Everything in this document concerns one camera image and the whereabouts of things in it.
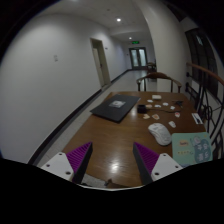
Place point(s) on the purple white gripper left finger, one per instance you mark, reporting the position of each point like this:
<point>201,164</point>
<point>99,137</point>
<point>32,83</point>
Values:
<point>70,166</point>

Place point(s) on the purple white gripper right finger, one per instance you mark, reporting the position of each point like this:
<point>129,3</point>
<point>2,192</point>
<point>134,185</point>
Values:
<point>153,166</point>

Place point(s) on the white computer mouse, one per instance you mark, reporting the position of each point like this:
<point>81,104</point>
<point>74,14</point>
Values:
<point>160,133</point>

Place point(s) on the teal patterned mouse pad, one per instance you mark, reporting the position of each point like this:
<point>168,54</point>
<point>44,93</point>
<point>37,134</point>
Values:
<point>191,148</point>

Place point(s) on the small black box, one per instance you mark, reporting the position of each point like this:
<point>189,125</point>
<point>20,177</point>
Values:
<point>141,109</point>

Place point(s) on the black white card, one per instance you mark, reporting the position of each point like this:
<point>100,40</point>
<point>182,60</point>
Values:
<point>197,118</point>

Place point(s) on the white small box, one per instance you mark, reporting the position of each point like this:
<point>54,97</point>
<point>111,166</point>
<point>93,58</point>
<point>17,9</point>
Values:
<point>156,97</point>

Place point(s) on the black laptop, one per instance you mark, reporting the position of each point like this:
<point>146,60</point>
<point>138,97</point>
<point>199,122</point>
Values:
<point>116,107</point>

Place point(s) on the glass double door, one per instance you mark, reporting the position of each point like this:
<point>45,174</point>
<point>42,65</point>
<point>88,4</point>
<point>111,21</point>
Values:
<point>138,58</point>

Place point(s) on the wooden stair handrail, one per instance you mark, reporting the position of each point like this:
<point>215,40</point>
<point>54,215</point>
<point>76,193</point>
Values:
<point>215,76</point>

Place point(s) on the side wooden door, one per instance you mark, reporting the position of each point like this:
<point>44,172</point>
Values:
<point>100,62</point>

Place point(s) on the green exit sign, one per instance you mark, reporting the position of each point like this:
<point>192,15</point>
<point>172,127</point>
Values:
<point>135,42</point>

